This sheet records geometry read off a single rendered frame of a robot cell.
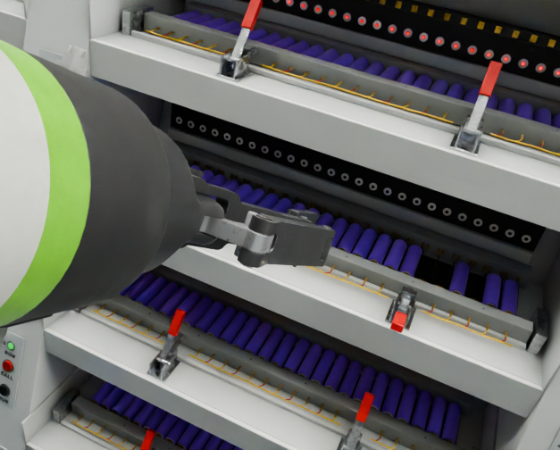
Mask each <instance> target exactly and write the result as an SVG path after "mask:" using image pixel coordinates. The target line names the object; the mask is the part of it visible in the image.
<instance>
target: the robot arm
mask: <svg viewBox="0 0 560 450"><path fill-rule="evenodd" d="M86 52H87V51H86V50H84V49H81V48H79V47H76V46H73V45H70V46H69V49H68V52H64V54H63V58H62V60H58V59H57V62H56V64H55V63H53V62H49V61H48V60H46V59H43V58H41V57H38V56H36V55H34V54H31V53H29V52H26V51H24V50H21V49H20V48H18V47H15V46H12V45H10V44H8V43H5V42H4V41H2V40H0V349H2V346H3V343H4V336H5V335H6V332H7V330H8V328H9V327H12V326H16V325H20V324H23V323H27V322H31V321H37V320H41V319H44V318H48V317H52V316H53V314H54V313H60V312H64V311H68V310H72V309H76V308H80V307H83V306H87V305H91V304H97V303H100V302H102V301H104V300H106V299H109V298H111V297H113V296H115V295H117V294H119V293H120V292H121V291H123V290H124V289H125V288H127V287H128V286H129V285H130V284H132V283H133V282H134V281H135V280H136V279H137V278H138V277H139V276H140V275H141V274H142V273H145V272H147V271H151V270H152V269H154V268H156V267H157V266H159V265H160V264H162V263H164V262H165V261H166V260H167V259H168V258H170V257H171V256H172V255H173V254H174V253H175V252H176V251H177V250H179V249H180V248H183V247H185V246H197V247H203V248H208V249H213V250H221V249H223V248H224V247H225V246H226V245H227V244H232V245H237V246H236V249H235V252H234V255H236V256H237V257H238V259H237V260H238V261H239V263H241V264H243V266H245V267H247V268H250V269H252V268H253V267H254V268H260V267H262V266H264V265H265V264H275V265H292V266H293V267H297V266H313V267H323V266H324V264H325V261H326V258H327V256H328V253H329V251H330V247H331V244H332V241H333V238H334V236H335V234H336V231H335V230H334V229H332V228H331V227H330V226H328V225H324V226H323V225H321V226H320V225H315V223H316V221H317V218H318V215H319V213H316V212H311V211H305V210H296V209H288V212H287V213H284V212H278V211H274V210H271V209H267V208H264V207H261V206H257V205H253V204H248V203H244V202H240V196H239V195H238V194H237V193H235V192H232V191H230V190H228V189H226V188H224V187H218V186H215V185H212V184H208V183H206V182H205V180H204V179H202V177H203V174H204V173H203V172H202V171H199V170H197V169H192V168H189V166H188V162H187V160H186V158H185V156H184V154H183V153H182V152H181V150H180V149H179V147H178V146H177V145H176V143H175V142H174V141H173V140H172V139H171V138H170V137H169V136H168V135H167V134H165V133H164V132H163V131H161V130H160V129H158V128H157V127H155V126H153V125H152V123H151V122H150V120H149V119H148V118H147V117H146V115H145V114H144V113H143V112H142V111H141V110H140V109H139V108H138V106H137V105H136V104H134V103H133V102H132V101H131V100H129V99H128V98H127V97H126V96H125V95H123V94H122V93H120V92H118V91H117V90H115V89H114V88H111V87H108V86H106V85H104V84H102V83H100V82H97V81H95V80H93V79H90V78H87V74H88V71H87V70H85V66H86V63H87V60H86V59H85V55H86ZM208 195H209V196H208ZM210 196H216V201H214V200H213V199H212V198H211V197H210Z"/></svg>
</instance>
